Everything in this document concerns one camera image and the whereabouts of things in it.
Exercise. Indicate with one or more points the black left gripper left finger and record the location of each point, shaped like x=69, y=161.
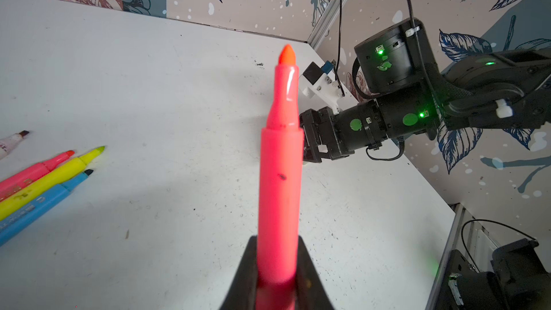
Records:
x=242, y=292

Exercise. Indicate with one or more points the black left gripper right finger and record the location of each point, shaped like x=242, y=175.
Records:
x=310, y=293

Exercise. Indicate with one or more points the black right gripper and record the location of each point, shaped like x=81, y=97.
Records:
x=335, y=136

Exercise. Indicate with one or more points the pink-red highlighter pen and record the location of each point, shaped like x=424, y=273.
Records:
x=282, y=145

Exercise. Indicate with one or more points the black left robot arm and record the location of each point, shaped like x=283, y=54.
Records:
x=517, y=280

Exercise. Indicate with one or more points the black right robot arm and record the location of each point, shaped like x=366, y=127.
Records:
x=406, y=94

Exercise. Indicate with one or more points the yellow highlighter pen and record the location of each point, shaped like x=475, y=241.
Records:
x=62, y=174

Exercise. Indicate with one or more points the blue highlighter pen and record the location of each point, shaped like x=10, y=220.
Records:
x=26, y=215

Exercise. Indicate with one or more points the pink highlighter pen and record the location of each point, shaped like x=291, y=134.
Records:
x=26, y=177

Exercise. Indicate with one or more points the white marker pen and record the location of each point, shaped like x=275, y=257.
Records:
x=8, y=144

